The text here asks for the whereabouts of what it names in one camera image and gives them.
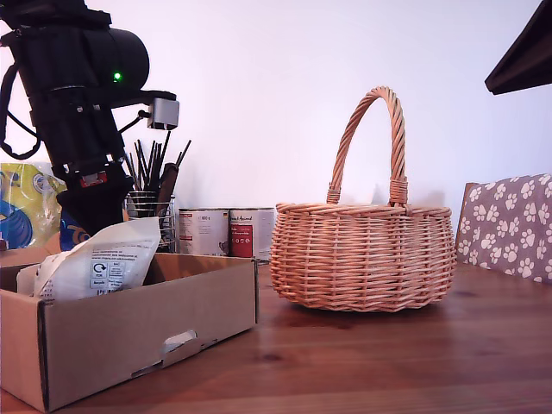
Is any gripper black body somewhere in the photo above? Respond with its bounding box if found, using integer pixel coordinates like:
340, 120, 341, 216
28, 85, 127, 194

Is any large white egg bag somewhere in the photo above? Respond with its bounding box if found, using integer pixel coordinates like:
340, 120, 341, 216
32, 216, 162, 301

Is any brown cardboard box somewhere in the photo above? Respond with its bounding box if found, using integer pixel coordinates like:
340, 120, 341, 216
0, 235, 260, 413

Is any woven wicker basket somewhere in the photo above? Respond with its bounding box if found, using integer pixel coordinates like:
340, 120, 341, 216
270, 85, 457, 314

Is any blue Terry's egg bag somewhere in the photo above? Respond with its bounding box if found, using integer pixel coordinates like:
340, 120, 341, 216
59, 209, 94, 253

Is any black chopstick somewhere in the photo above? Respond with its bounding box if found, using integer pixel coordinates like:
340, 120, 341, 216
154, 130, 172, 191
147, 139, 156, 191
173, 139, 192, 168
123, 155, 140, 191
135, 139, 147, 191

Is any yellow blue printed bag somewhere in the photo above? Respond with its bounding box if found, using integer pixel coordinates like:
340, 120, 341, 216
0, 162, 69, 252

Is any white label tin can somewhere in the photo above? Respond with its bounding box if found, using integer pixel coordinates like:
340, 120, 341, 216
178, 208, 231, 257

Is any red label tin can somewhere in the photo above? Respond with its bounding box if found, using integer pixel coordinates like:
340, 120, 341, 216
228, 208, 277, 262

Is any grey paw print cloth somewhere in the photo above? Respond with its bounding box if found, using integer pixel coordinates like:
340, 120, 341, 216
456, 172, 552, 285

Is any metal wire utensil holder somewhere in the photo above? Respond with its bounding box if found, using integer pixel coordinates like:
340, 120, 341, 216
124, 191, 178, 254

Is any thin black camera cable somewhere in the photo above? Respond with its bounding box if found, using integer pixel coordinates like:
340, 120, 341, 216
117, 110, 150, 135

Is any brown handled utensil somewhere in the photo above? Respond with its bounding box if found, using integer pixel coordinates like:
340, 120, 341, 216
155, 162, 179, 217

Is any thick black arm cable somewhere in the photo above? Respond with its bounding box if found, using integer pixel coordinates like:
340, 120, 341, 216
0, 64, 43, 159

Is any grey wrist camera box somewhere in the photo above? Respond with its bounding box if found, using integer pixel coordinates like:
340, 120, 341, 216
110, 89, 180, 130

